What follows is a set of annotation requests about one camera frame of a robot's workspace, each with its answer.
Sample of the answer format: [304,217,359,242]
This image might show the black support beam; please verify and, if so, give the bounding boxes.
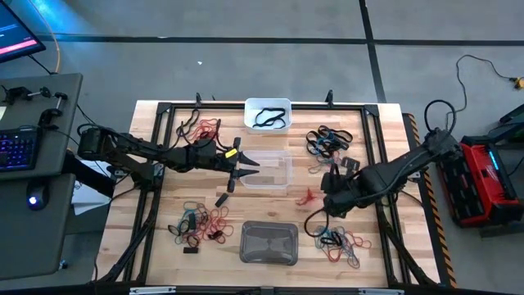
[61,150,118,198]

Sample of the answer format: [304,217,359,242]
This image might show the black equipment case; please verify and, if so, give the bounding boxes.
[486,104,524,144]

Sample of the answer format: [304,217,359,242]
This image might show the black computer mouse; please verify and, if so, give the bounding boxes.
[25,183,50,211]

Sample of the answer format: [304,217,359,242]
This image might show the black aluminium table frame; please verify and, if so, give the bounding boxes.
[96,100,439,288]

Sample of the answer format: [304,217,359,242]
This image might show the white paper sheet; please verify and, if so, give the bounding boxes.
[71,158,112,217]

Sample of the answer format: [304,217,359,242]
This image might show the backlit black keyboard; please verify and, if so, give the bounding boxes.
[0,125,43,172]

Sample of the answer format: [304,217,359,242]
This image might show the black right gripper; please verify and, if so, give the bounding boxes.
[322,157,380,218]

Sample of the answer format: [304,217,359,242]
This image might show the black metal clamp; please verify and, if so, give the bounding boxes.
[0,84,53,103]
[38,91,70,127]

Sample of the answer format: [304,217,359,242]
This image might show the black floor cable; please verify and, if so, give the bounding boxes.
[444,54,517,120]

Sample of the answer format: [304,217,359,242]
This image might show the red black tool case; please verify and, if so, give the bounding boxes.
[436,137,522,229]

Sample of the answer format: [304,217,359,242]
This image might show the black rubber band tangle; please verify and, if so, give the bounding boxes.
[305,125,354,160]

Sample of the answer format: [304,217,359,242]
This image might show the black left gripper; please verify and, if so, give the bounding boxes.
[179,137,261,193]

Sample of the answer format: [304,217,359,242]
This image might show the clear plastic basket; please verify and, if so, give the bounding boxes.
[239,149,294,190]

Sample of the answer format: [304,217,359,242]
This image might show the silver metal bracket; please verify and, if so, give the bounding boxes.
[358,288,405,295]
[129,285,177,295]

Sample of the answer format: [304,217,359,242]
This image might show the computer monitor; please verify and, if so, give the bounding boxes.
[0,0,47,65]

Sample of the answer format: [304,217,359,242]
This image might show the smoky grey plastic basket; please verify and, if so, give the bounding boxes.
[238,220,300,266]

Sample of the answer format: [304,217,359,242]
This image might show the white plastic basket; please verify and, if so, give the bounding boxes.
[243,97,293,135]

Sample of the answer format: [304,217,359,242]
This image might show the yellow black hazard tape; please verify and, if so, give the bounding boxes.
[403,112,459,288]

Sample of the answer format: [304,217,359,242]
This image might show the yellow extension cable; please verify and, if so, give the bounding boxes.
[27,0,62,74]

